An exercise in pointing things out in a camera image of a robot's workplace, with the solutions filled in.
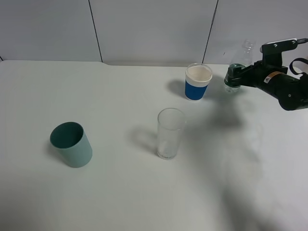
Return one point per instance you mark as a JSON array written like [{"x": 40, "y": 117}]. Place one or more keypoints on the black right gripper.
[{"x": 252, "y": 75}]

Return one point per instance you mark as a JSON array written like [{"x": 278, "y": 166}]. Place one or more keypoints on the clear green labelled water bottle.
[{"x": 242, "y": 59}]

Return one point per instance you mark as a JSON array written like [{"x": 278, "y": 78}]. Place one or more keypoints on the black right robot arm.
[{"x": 291, "y": 92}]

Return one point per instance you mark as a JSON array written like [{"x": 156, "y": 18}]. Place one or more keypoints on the blue sleeved white paper cup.
[{"x": 197, "y": 78}]

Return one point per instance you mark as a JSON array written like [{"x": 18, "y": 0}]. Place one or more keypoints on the teal green plastic cup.
[{"x": 70, "y": 141}]

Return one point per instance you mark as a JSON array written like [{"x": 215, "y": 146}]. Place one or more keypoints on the clear tall drinking glass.
[{"x": 171, "y": 123}]

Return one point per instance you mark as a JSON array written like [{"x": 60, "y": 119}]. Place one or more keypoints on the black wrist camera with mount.
[{"x": 272, "y": 51}]

